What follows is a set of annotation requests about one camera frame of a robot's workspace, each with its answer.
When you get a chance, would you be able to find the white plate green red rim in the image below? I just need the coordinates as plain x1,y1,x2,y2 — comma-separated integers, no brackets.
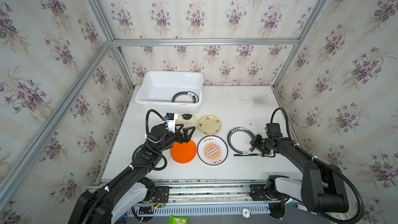
227,127,255,154

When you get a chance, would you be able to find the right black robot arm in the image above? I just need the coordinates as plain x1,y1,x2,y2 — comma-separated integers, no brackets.
250,135,349,213

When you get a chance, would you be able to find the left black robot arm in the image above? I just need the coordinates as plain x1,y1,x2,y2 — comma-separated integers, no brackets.
68,121,196,224

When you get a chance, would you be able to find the white plastic bin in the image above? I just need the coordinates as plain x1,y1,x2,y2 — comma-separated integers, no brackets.
135,71,204,114

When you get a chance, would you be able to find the cream plate with black patch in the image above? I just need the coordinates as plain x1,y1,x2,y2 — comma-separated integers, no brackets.
176,114,198,129

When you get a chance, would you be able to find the orange plate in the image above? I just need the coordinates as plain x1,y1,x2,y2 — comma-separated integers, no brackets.
171,140,197,164

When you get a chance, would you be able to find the cream plate with small motifs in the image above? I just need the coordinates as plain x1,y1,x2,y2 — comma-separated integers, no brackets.
198,115,222,135

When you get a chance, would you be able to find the white plate with sunburst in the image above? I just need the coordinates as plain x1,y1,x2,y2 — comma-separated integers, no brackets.
197,135,229,166

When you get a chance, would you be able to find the teal patterned plate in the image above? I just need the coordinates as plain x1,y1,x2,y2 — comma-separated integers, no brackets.
132,144,146,161

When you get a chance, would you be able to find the small round gauge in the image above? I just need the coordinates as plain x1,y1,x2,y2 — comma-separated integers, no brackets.
241,207,250,218

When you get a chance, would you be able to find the green snack packet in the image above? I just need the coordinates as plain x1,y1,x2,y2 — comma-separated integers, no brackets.
169,215,189,224

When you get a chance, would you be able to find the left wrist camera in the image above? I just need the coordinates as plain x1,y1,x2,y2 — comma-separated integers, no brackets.
164,113,178,133

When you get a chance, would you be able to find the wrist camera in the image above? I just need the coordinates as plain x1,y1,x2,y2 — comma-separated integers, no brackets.
164,113,178,133
266,123,283,139

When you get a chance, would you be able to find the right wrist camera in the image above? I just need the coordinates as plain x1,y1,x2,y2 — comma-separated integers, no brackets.
266,123,283,139

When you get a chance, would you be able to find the fork with green handle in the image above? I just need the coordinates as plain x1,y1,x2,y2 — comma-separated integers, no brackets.
233,153,261,157

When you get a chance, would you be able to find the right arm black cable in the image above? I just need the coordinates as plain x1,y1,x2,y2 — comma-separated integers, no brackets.
269,107,364,224

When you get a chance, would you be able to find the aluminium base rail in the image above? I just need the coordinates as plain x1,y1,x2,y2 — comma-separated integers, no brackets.
79,178,338,217

